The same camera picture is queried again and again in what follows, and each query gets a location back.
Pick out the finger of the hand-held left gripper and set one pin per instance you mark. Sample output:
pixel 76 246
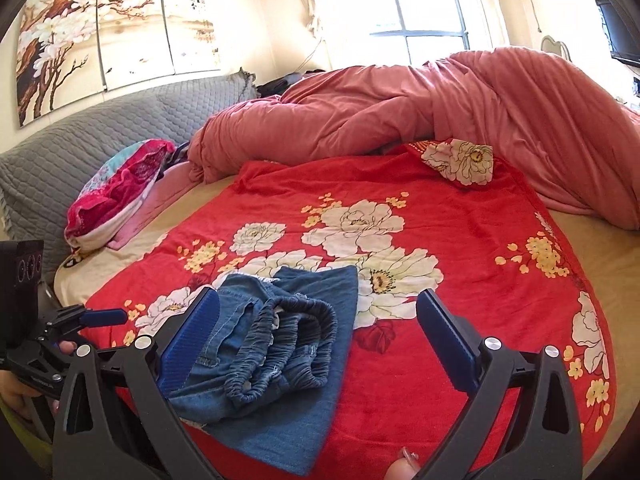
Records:
pixel 105 317

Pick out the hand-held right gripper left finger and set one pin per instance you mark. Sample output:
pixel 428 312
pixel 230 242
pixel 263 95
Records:
pixel 190 340

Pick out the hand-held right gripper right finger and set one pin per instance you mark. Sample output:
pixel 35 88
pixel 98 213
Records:
pixel 447 345

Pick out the blue denim pants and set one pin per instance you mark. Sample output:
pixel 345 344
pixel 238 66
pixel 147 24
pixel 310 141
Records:
pixel 300 400

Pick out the person's left hand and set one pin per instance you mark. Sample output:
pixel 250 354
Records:
pixel 12 395

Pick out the person's right hand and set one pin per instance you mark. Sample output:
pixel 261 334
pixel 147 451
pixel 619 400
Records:
pixel 400 470

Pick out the red floral blanket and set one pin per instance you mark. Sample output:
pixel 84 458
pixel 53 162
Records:
pixel 450 240

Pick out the plain pink pillow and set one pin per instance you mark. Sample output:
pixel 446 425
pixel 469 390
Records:
pixel 165 190

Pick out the beige bed sheet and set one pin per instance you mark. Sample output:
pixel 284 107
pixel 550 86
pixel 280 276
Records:
pixel 600 260

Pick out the grey quilted headboard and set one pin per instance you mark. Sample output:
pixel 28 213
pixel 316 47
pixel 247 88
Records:
pixel 100 130

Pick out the salmon pink duvet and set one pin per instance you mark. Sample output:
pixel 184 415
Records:
pixel 400 105

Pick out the dark clothes pile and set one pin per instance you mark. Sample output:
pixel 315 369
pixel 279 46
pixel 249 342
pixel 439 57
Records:
pixel 280 85

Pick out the white cluttered desk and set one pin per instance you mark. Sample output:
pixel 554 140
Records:
pixel 631 90

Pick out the white ornate chair back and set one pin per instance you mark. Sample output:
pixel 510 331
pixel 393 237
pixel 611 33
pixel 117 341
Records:
pixel 550 42

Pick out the window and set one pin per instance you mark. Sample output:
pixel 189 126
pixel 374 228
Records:
pixel 430 0

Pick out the white curtain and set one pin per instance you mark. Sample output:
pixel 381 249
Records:
pixel 312 10

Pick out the black television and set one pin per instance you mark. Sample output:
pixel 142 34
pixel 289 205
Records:
pixel 620 30

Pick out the floral wall painting panel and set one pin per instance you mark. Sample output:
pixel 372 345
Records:
pixel 135 30
pixel 192 25
pixel 55 50

